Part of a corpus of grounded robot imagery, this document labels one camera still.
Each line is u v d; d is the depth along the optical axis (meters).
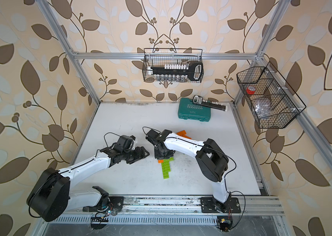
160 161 0.88
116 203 0.74
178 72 0.85
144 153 0.80
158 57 0.91
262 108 0.70
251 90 0.81
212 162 0.48
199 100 1.15
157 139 0.65
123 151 0.68
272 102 0.73
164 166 0.86
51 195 0.41
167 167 0.86
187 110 1.12
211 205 0.72
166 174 0.85
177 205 0.75
